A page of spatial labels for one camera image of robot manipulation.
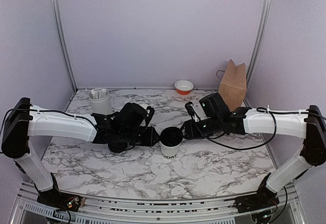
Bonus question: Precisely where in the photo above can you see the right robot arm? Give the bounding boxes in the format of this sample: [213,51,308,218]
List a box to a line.
[182,93,325,213]

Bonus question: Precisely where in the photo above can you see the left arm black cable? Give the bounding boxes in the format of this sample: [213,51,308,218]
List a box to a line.
[0,108,138,153]

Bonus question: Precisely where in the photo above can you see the white sugar packets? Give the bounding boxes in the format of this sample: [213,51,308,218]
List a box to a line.
[90,88,108,100]

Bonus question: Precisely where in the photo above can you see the front aluminium rail base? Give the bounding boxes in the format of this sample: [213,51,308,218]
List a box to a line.
[9,182,307,223]

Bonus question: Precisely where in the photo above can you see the brown paper bag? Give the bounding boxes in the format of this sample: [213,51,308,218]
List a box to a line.
[218,59,247,111]

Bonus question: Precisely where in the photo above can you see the orange white bowl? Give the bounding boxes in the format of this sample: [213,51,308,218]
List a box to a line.
[174,80,194,95]

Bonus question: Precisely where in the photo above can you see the white paper cup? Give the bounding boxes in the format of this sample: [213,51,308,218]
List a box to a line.
[160,143,180,159]

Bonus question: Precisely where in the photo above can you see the right aluminium frame post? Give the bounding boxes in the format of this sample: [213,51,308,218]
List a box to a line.
[246,0,276,92]

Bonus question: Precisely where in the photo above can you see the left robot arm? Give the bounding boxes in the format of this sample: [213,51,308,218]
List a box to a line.
[1,97,159,211]

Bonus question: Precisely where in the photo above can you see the left aluminium frame post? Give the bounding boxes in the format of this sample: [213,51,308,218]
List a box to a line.
[51,0,78,93]

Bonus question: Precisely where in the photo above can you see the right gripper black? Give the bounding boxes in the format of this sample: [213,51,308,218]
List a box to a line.
[176,116,223,141]

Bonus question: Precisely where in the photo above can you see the aluminium frame post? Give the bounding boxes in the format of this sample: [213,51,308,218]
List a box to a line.
[51,0,78,93]
[246,0,276,92]

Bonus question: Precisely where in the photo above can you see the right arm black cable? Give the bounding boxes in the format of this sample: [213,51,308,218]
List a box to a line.
[185,101,326,149]

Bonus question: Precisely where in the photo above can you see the grey cylindrical canister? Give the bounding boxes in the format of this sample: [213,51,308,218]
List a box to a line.
[89,90,113,115]

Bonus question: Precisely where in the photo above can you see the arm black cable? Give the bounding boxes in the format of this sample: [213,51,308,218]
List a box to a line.
[185,101,326,149]
[0,108,138,153]

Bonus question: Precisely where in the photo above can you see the stack of white paper cups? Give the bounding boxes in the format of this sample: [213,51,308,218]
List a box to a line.
[140,104,149,109]

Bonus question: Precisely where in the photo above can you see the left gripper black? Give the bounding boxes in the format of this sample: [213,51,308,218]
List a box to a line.
[119,127,161,147]

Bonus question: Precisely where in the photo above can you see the black plastic cup lid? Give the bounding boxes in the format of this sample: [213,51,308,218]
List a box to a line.
[160,127,183,147]

